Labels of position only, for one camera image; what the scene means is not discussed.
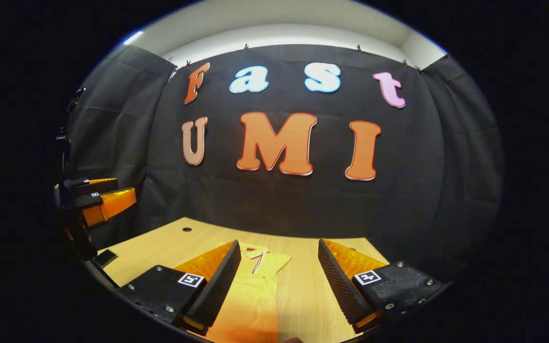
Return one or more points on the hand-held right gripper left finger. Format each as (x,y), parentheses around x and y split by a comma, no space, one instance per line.
(217,286)

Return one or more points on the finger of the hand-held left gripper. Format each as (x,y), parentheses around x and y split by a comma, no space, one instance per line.
(96,188)
(88,200)

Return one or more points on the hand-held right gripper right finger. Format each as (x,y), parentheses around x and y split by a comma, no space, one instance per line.
(339,286)

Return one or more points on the row of small backdrop clips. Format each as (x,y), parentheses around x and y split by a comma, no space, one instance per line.
(246,47)

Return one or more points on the ceiling light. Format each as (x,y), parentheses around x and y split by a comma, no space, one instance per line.
(134,37)

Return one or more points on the black backdrop cloth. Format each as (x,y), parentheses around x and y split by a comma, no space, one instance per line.
(398,214)

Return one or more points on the orange polo T-shirt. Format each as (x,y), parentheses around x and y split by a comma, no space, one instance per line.
(255,290)

